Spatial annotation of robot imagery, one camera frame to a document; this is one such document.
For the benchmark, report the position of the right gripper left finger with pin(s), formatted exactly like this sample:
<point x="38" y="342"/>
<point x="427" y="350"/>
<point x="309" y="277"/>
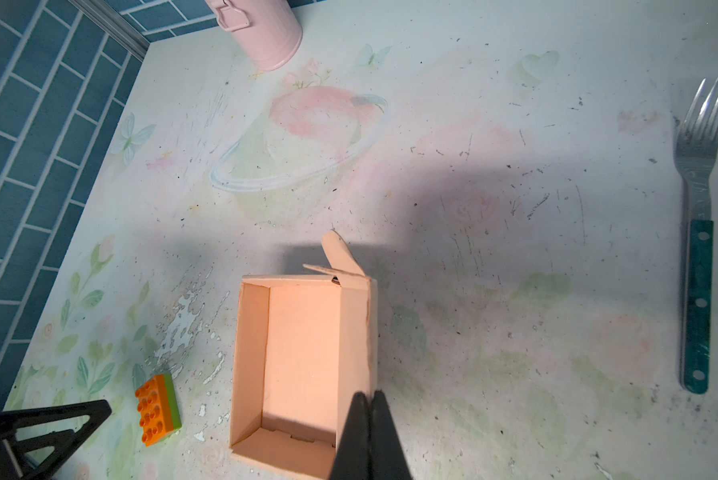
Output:
<point x="352" y="460"/>

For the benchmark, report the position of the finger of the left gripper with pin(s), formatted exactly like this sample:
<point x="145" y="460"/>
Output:
<point x="36" y="443"/>

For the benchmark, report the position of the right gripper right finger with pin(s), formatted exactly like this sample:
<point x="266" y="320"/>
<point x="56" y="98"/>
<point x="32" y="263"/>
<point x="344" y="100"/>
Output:
<point x="387" y="459"/>

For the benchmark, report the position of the orange paper box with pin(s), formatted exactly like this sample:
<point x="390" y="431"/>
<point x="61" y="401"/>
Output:
<point x="304" y="345"/>

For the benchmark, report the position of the orange toy brick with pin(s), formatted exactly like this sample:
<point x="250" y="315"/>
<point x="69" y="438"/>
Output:
<point x="158" y="409"/>

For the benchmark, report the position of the pink metal pen cup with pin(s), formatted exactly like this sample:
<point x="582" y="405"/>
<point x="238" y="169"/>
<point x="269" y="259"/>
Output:
<point x="267" y="30"/>

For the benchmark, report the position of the fork with teal handle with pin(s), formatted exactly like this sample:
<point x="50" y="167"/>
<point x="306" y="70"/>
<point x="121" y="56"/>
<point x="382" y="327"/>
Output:
<point x="695" y="155"/>

